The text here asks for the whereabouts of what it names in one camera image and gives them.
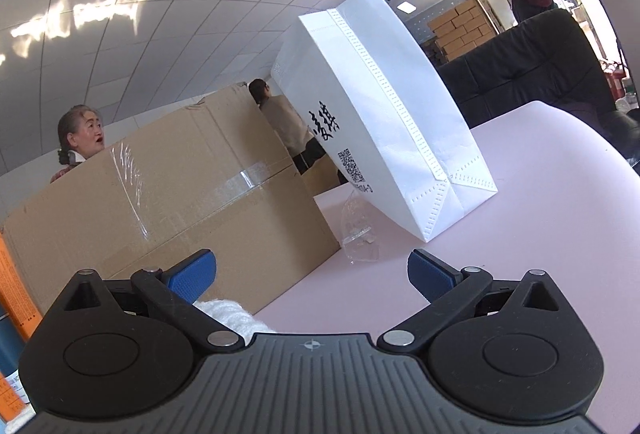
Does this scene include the cream knitted sweater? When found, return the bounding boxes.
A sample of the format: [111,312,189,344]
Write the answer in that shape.
[194,299,274,345]

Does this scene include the white non-woven bag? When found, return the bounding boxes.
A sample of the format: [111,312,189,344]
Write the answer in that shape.
[271,0,498,242]

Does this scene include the brown cardboard box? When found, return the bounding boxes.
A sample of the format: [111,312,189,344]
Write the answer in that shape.
[2,86,338,313]

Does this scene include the stacked cardboard boxes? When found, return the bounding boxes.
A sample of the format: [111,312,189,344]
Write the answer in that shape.
[427,0,497,61]

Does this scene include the grey-haired woman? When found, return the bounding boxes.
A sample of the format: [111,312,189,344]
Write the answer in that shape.
[50,104,105,183]

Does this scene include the person in beige coat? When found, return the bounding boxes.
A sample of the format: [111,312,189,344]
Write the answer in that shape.
[248,78,326,174]

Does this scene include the black sofa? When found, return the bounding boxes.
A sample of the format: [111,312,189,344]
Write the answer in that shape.
[438,9,639,169]

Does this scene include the dark blue vacuum bottle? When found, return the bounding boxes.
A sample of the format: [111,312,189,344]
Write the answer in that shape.
[0,307,25,376]

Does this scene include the orange cardboard box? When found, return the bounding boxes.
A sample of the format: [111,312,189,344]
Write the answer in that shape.
[1,240,41,433]

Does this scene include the clear plastic wrapper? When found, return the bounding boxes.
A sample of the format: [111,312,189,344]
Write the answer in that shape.
[340,190,381,264]

